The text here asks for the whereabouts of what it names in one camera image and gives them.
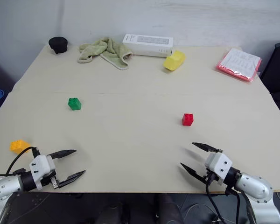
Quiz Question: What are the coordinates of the white cardboard box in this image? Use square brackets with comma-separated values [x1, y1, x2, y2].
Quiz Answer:
[122, 33, 174, 58]

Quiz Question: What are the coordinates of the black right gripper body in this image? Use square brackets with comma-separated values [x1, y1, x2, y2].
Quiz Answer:
[202, 169, 222, 185]

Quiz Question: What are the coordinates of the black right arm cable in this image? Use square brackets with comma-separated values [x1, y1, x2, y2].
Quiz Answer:
[205, 176, 241, 224]

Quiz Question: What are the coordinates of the yellow toy block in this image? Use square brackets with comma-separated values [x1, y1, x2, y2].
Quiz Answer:
[9, 139, 31, 155]

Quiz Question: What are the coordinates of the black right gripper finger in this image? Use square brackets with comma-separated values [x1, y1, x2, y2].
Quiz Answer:
[191, 142, 223, 154]
[180, 162, 209, 185]

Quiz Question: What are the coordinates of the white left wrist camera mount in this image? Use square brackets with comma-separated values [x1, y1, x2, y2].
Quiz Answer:
[28, 154, 57, 190]

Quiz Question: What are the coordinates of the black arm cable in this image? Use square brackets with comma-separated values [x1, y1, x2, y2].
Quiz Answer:
[205, 176, 241, 224]
[5, 146, 41, 176]

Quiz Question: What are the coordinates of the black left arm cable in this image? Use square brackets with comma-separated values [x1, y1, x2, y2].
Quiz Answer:
[5, 146, 41, 176]

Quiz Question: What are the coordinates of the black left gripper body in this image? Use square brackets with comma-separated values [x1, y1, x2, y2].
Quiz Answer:
[41, 170, 61, 189]

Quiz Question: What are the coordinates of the yellow sponge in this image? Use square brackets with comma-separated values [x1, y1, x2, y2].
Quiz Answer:
[162, 49, 186, 71]

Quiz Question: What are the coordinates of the red toy block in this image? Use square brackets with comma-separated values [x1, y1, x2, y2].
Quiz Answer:
[181, 113, 194, 127]

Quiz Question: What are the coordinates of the red packet with white sheet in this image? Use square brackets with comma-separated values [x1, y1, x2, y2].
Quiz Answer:
[216, 47, 263, 83]

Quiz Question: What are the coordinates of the green toy block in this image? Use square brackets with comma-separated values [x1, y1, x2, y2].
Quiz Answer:
[68, 97, 83, 111]

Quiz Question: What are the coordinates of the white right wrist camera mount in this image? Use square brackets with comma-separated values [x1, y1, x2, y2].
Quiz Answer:
[204, 151, 233, 185]

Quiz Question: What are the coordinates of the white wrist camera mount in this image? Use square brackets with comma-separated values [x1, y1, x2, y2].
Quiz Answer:
[204, 151, 233, 185]
[28, 154, 57, 190]

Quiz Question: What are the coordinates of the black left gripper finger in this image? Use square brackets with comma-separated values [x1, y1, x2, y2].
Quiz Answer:
[58, 169, 86, 189]
[46, 149, 77, 160]

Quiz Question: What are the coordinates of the black chair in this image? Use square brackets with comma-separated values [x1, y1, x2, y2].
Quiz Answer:
[259, 41, 280, 133]

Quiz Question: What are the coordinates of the light green towel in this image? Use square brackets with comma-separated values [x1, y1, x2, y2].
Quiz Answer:
[77, 37, 134, 71]

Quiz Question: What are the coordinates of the black round cap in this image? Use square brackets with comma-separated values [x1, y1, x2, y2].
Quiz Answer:
[48, 36, 69, 55]

